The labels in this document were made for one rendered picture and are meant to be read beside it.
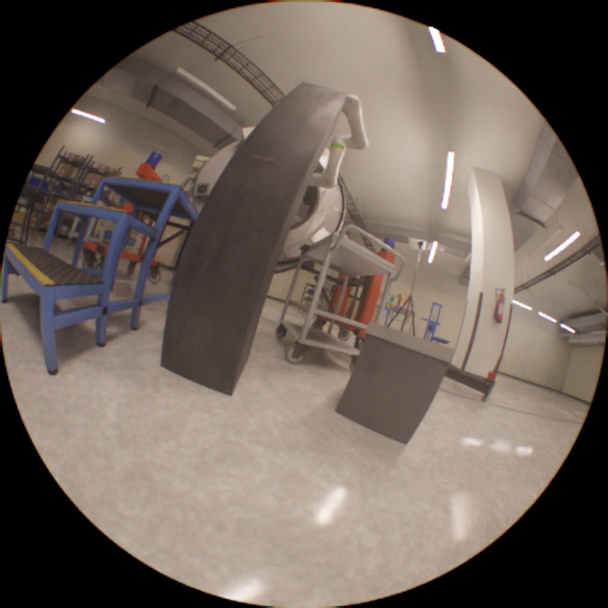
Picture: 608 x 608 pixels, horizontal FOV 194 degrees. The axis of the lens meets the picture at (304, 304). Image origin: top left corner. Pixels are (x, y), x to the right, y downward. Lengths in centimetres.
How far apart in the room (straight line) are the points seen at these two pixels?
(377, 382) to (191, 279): 59
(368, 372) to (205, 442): 46
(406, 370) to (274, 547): 50
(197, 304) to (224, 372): 19
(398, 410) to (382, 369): 14
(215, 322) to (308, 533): 48
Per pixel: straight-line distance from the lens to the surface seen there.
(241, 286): 45
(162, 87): 523
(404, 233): 649
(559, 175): 456
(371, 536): 39
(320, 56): 409
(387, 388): 56
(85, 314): 58
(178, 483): 35
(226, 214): 51
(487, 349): 322
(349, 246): 93
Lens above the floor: 31
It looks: level
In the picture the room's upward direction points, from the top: 18 degrees clockwise
